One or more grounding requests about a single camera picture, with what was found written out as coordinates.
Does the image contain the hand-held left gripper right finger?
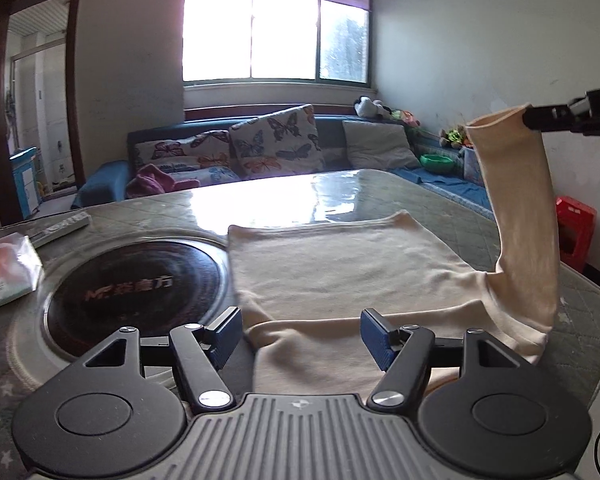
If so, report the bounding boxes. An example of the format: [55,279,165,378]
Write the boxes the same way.
[360,309,523,408]

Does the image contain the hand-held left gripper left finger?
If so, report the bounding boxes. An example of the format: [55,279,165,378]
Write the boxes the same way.
[80,306,244,409]

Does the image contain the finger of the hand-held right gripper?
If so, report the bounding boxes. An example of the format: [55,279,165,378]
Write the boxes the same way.
[522,102,575,133]

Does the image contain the cream sweater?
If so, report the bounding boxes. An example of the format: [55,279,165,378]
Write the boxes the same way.
[227,104,561,396]

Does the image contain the clear plastic storage box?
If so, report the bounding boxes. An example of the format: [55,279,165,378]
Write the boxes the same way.
[457,145,488,188]

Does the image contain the green plush toy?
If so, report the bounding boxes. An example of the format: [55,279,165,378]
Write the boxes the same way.
[439,127,468,148]

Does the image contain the black round induction cooktop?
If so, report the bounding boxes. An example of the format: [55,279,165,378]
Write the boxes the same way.
[42,240,229,358]

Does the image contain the red plastic stool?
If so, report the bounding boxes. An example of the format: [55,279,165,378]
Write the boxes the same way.
[555,196,598,275]

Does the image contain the blue patterned sofa cover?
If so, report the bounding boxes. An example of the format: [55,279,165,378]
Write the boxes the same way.
[390,157,496,216]

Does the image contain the green bowl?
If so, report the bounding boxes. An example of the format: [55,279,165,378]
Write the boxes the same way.
[420,154,457,176]

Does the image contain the pink and green toy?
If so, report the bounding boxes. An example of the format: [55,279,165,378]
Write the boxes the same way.
[391,108,421,128]

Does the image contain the pink cloth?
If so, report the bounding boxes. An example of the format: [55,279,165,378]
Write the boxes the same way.
[126,162,201,200]

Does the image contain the grey pillow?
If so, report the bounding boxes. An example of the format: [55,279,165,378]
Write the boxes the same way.
[341,120,421,171]

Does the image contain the panda plush toy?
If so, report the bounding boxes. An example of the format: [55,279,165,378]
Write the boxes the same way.
[354,96,393,121]

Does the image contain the long butterfly print pillow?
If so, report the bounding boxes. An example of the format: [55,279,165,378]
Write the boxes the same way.
[134,130,241,188]

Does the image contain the blue sofa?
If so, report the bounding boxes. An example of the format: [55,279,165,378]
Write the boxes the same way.
[70,114,498,221]

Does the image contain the grey remote control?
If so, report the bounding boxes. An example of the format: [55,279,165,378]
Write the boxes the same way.
[30,211,91,248]

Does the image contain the square butterfly print pillow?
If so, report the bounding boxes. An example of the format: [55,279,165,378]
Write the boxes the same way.
[229,104,326,180]

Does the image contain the tissue pack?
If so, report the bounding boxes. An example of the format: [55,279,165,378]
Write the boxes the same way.
[0,234,45,315]

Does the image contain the blue cabinet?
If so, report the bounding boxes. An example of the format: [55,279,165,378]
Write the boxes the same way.
[9,146,43,220]

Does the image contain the window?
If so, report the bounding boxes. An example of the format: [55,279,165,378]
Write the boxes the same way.
[182,0,371,86]

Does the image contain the dark wooden door frame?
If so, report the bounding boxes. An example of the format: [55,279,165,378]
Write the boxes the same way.
[0,0,88,231]

